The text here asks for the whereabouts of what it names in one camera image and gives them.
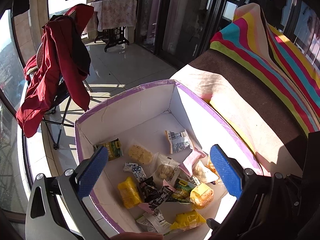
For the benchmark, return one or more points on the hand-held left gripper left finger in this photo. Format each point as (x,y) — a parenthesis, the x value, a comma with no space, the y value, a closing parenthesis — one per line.
(93,171)

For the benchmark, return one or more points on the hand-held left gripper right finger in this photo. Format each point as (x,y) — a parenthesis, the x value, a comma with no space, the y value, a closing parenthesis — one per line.
(225,171)

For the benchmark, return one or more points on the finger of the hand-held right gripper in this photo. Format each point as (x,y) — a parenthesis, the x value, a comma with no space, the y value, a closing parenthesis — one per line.
(212,223)

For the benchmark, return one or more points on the orange snack packet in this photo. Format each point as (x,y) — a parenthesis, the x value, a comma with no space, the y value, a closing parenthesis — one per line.
(211,166)

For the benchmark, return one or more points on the pale clear snack packet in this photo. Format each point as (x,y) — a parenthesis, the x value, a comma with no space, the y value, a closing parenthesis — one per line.
(203,172)

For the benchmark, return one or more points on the yellow snack packet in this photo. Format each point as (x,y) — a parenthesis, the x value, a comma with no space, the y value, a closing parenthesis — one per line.
(188,221)
(128,192)

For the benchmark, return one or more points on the green snack packet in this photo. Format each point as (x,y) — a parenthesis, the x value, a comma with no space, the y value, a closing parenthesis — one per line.
(111,150)
(182,190)

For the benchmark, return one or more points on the yellow cake packet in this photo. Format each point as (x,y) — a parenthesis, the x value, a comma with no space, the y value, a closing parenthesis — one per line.
(202,196)

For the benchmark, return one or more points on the clear cake packet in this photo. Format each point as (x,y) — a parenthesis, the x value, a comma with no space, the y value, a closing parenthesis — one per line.
(140,153)

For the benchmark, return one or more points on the white barcode snack packet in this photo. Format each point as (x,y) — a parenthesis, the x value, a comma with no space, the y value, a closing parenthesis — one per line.
(178,142)
(155,221)

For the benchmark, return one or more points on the black pink snack packet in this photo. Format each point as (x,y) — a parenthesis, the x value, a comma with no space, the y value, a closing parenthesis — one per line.
(160,200)

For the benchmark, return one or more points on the clear cookie packet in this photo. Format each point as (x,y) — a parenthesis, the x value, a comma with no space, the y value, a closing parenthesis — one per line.
(166,170)

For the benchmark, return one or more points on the white cardboard box purple trim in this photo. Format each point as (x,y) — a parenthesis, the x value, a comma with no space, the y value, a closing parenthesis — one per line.
(130,110)

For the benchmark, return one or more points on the folding chair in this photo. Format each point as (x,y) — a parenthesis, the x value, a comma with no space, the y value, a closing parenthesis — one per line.
(55,146)

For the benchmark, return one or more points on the rainbow striped blanket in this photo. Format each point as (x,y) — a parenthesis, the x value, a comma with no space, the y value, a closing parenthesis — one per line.
(250,92)

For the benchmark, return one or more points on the red jacket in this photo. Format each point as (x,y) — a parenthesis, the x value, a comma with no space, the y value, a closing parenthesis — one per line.
(50,80)

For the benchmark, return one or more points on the floral tablecloth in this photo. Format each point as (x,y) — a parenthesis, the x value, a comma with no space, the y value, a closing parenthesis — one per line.
(117,13)

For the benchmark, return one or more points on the pink curtain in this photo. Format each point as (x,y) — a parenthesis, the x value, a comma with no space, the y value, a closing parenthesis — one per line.
(150,17)

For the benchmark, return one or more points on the black iron table frame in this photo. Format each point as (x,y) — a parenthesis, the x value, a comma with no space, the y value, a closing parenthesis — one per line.
(113,38)

